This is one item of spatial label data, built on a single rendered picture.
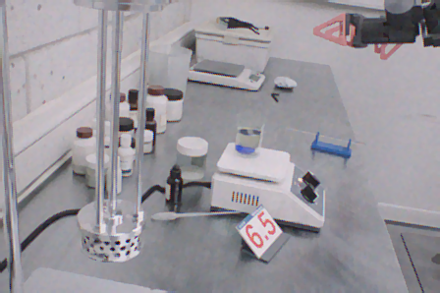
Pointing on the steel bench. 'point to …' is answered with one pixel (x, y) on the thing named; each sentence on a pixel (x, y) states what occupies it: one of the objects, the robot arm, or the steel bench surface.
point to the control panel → (303, 188)
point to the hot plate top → (270, 159)
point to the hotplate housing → (286, 203)
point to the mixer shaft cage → (114, 222)
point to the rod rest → (331, 146)
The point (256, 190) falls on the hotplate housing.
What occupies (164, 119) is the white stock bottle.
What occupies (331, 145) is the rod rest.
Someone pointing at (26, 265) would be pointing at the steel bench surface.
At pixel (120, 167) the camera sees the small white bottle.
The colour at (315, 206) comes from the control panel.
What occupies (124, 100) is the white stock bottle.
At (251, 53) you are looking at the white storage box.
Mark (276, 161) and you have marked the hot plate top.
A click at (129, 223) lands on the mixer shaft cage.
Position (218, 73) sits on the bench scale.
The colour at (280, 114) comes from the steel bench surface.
